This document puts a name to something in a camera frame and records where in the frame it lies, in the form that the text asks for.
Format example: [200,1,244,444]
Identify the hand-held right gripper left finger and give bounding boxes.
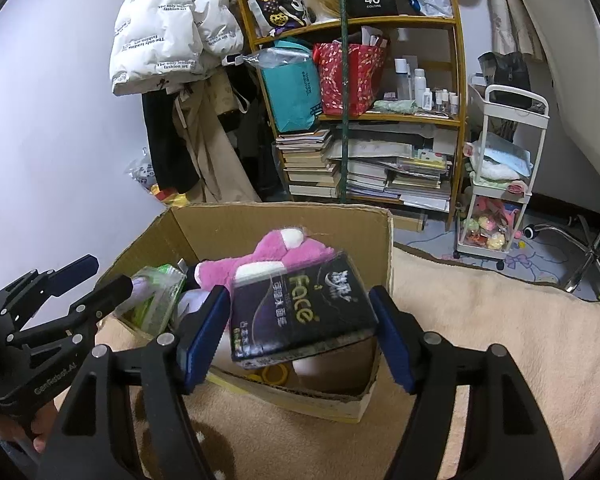
[37,285,231,480]

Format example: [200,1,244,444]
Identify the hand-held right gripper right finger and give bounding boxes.
[369,285,565,480]

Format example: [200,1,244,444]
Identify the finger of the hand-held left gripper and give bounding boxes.
[7,275,134,347]
[0,254,100,313]

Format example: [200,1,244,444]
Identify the small white purple plush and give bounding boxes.
[175,287,213,328]

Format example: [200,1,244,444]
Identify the green plastic packet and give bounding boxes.
[130,265,187,333]

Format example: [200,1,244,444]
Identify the beige foam pad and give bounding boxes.
[292,345,376,391]

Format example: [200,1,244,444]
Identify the black tissue pack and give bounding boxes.
[228,249,378,370]

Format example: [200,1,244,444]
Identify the pink plush toy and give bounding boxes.
[187,227,338,311]

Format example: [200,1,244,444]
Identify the cardboard box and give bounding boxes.
[96,201,395,423]

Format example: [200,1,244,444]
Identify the person's left hand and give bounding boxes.
[0,400,61,456]

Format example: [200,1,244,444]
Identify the beige floral blanket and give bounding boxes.
[55,245,600,480]

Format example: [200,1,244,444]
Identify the yellow red packet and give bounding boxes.
[150,182,188,208]

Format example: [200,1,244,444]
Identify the patterned plastic bag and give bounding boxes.
[125,147,156,191]

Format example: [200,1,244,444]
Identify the black coat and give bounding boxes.
[141,87,201,196]

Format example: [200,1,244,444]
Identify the pile of small toys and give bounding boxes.
[460,197,523,256]

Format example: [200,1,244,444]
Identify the beige trench coat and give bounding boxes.
[172,70,261,206]

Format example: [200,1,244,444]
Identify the pile of books and papers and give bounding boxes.
[327,127,453,213]

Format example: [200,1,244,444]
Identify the stack of books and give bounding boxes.
[275,129,342,198]

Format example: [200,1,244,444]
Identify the folded towels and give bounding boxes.
[467,142,535,183]

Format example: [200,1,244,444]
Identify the office chair base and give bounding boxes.
[522,212,600,296]

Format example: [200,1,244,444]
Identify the pale green cloth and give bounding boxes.
[374,99,420,113]

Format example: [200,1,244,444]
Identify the green pole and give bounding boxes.
[337,0,353,206]

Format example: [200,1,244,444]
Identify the white puffer jacket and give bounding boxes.
[109,0,245,96]

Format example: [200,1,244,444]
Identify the group of white cosmetic bottles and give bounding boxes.
[392,57,461,113]

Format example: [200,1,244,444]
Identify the teal paper bag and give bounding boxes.
[260,40,323,133]

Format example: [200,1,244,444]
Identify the red gift bag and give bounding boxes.
[312,42,388,117]

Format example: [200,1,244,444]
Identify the white trolley cart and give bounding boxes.
[452,84,551,271]

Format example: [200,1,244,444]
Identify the clear zip bag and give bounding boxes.
[222,47,311,71]

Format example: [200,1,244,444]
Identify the white duvet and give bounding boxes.
[520,0,600,201]

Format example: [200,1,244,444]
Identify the wooden shelf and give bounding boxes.
[235,0,468,231]

